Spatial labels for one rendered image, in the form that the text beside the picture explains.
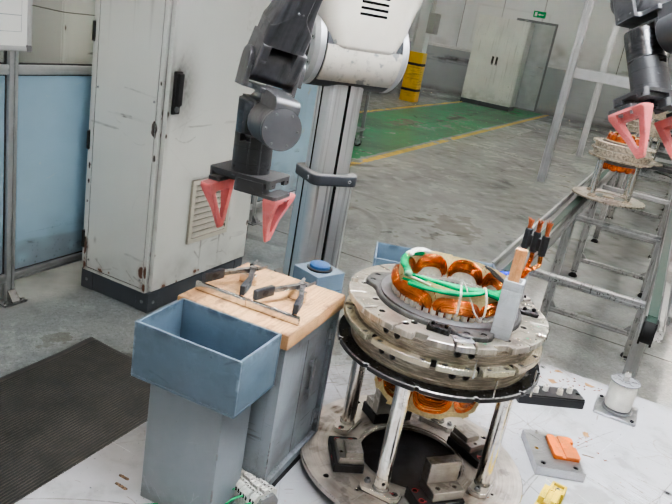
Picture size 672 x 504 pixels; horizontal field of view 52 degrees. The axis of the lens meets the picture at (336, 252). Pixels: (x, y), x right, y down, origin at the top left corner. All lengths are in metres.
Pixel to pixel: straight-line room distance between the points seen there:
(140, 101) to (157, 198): 0.43
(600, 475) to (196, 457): 0.76
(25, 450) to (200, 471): 1.54
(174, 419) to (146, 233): 2.34
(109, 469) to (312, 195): 0.67
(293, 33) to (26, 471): 1.80
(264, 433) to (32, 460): 1.49
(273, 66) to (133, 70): 2.28
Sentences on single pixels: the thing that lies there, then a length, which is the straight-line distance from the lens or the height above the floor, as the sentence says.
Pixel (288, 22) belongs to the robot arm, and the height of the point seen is 1.47.
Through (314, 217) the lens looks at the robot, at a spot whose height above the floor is 1.08.
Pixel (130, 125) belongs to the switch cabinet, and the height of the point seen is 0.87.
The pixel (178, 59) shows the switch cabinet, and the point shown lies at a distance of 3.14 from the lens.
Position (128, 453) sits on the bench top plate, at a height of 0.78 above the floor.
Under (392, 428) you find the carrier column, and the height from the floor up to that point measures 0.93.
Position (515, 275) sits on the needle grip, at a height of 1.19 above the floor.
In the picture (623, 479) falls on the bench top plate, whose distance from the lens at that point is 1.45.
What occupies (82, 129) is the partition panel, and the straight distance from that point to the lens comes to 3.55.
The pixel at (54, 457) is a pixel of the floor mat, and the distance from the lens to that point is 2.49.
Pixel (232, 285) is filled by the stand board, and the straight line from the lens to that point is 1.11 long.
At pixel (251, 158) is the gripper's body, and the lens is 1.00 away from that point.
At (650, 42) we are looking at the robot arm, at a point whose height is 1.53.
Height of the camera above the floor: 1.50
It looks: 19 degrees down
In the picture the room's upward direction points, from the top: 10 degrees clockwise
